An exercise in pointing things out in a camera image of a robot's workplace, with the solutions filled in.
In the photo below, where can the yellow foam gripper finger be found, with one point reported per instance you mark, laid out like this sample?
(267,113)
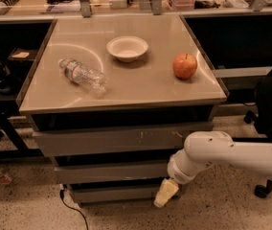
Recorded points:
(166,191)

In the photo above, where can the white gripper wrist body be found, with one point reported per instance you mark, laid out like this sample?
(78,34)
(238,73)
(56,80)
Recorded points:
(175,171)

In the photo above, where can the grey drawer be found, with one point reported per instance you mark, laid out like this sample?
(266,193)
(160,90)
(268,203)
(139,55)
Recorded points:
(116,138)
(88,193)
(112,172)

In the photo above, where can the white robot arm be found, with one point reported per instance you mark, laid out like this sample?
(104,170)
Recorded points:
(203,149)

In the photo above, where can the grey bottom drawer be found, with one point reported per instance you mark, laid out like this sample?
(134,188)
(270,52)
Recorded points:
(88,193)

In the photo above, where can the grey top drawer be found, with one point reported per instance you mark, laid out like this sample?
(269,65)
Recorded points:
(116,138)

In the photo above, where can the grey drawer cabinet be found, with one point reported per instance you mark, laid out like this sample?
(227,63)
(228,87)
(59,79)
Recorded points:
(144,92)

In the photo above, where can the red apple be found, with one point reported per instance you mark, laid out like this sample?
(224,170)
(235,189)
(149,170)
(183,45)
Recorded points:
(184,66)

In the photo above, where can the black office chair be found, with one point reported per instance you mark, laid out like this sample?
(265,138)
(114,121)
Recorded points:
(270,112)

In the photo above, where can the clear plastic water bottle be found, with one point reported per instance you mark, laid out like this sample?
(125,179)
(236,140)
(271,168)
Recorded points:
(91,80)

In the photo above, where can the white paper bowl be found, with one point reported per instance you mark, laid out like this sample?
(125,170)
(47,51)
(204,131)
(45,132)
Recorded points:
(126,48)

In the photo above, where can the small bottle on floor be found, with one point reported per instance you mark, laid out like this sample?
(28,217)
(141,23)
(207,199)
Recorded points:
(5,177)

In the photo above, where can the black desk frame left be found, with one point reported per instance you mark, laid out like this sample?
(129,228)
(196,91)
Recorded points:
(2,119)

